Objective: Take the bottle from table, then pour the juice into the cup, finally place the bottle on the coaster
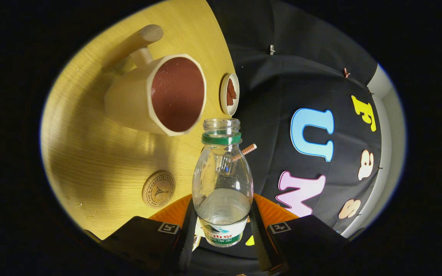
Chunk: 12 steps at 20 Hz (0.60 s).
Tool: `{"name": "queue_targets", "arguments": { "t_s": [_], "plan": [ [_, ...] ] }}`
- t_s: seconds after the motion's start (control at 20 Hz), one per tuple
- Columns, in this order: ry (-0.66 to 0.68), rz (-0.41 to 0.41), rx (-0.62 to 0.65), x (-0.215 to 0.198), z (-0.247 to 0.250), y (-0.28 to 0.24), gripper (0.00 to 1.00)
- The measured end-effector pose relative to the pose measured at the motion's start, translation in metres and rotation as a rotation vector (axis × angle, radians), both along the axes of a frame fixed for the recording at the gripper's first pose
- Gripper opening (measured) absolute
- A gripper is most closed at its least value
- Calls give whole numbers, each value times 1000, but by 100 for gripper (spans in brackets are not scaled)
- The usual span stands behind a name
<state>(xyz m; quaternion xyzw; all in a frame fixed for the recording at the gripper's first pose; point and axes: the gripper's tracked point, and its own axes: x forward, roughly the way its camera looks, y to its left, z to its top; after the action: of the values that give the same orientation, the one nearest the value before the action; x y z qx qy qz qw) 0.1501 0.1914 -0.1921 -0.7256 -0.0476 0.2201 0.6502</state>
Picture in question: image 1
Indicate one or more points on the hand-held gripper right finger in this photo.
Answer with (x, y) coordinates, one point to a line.
(261, 245)

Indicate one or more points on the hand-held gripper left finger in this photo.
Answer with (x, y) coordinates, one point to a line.
(185, 249)

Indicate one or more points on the round cork coaster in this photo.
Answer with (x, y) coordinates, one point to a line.
(158, 189)

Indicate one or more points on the clear plastic juice bottle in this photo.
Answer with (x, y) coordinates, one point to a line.
(223, 188)

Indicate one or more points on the red striped straw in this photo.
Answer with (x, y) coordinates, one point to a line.
(249, 149)

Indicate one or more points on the wooden table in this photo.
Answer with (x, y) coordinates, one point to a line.
(90, 153)

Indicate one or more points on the round white plate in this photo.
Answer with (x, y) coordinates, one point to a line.
(223, 103)

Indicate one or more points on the brown food piece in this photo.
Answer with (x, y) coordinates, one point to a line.
(229, 100)
(231, 89)

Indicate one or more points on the black backdrop cloth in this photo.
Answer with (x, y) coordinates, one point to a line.
(282, 76)

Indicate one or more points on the pink clip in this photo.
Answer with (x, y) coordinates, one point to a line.
(346, 73)

